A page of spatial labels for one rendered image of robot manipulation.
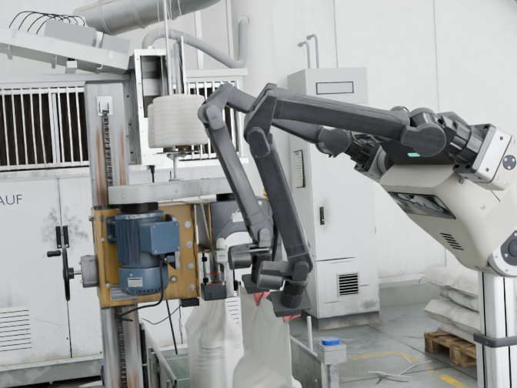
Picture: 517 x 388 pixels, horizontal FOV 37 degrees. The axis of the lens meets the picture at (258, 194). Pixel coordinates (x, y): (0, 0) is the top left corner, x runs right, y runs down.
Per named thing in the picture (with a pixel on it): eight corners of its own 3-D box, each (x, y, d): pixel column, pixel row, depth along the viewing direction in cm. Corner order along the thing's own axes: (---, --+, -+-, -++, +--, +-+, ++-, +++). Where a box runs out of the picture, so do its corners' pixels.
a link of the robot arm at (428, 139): (252, 91, 163) (253, 73, 172) (240, 146, 170) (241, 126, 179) (451, 128, 168) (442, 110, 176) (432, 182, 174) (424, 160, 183)
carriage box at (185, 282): (201, 297, 254) (195, 203, 252) (98, 309, 245) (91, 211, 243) (188, 285, 277) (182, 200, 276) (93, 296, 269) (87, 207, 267)
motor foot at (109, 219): (147, 242, 240) (145, 215, 240) (109, 246, 237) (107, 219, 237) (144, 240, 249) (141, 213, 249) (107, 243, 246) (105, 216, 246)
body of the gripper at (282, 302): (268, 295, 204) (272, 279, 198) (304, 291, 206) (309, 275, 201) (274, 316, 200) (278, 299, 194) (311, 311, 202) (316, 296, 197)
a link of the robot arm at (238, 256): (270, 227, 222) (262, 225, 230) (231, 230, 219) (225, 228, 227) (272, 268, 223) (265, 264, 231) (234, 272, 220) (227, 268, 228)
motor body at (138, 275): (172, 293, 232) (167, 212, 230) (122, 299, 228) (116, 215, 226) (165, 285, 246) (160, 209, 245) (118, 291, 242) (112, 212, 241)
